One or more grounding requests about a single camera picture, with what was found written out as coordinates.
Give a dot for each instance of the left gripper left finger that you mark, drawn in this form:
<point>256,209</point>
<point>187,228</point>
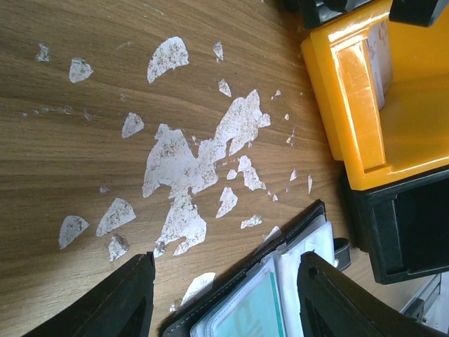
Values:
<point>120,305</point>

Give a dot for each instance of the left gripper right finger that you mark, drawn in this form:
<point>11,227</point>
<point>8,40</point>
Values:
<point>331,304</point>

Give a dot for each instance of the black leather card holder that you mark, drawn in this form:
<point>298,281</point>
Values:
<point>310,231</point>

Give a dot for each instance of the teal VIP card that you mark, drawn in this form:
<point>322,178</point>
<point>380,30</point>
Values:
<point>253,311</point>

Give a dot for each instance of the black card bin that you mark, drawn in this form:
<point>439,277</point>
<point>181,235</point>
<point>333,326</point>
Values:
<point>412,12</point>
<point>403,226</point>

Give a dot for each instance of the orange card bin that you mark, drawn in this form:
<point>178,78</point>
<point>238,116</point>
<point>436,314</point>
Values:
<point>409,135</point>

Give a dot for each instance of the white VIP card stack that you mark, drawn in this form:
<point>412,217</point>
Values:
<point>380,60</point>

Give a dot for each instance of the aluminium rail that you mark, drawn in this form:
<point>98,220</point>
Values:
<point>429,305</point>

